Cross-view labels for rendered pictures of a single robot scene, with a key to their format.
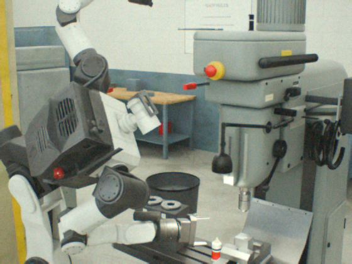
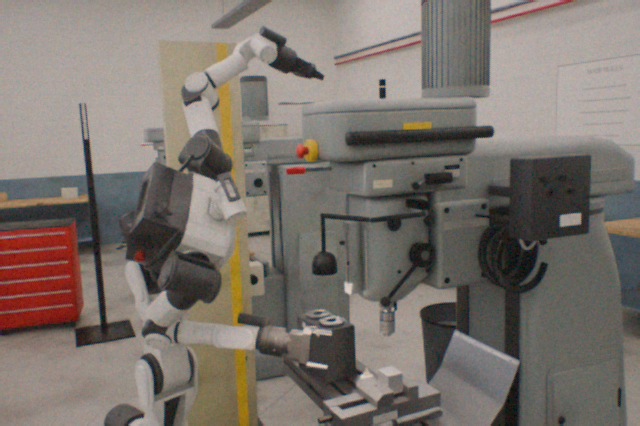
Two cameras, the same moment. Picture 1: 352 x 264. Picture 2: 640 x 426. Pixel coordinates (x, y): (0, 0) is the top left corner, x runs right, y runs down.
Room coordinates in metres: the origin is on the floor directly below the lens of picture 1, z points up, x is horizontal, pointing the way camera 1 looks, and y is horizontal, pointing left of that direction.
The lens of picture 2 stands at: (0.00, -0.90, 1.82)
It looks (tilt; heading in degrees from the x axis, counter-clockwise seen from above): 9 degrees down; 28
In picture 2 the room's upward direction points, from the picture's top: 2 degrees counter-clockwise
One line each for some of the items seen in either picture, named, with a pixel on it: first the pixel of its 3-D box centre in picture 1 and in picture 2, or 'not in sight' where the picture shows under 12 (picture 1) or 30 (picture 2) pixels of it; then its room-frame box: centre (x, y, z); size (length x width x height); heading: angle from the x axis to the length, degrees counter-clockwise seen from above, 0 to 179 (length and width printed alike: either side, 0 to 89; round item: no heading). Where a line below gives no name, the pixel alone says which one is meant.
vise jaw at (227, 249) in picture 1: (237, 253); (374, 391); (1.56, -0.25, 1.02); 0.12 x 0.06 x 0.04; 53
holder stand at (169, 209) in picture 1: (161, 222); (325, 342); (1.84, 0.05, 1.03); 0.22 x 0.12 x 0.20; 58
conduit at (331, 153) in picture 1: (320, 142); (503, 252); (1.70, -0.60, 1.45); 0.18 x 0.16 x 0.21; 141
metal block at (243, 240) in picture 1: (244, 242); (390, 380); (1.60, -0.29, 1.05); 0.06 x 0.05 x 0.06; 53
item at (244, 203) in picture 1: (244, 201); (387, 322); (1.61, -0.28, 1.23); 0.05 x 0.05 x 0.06
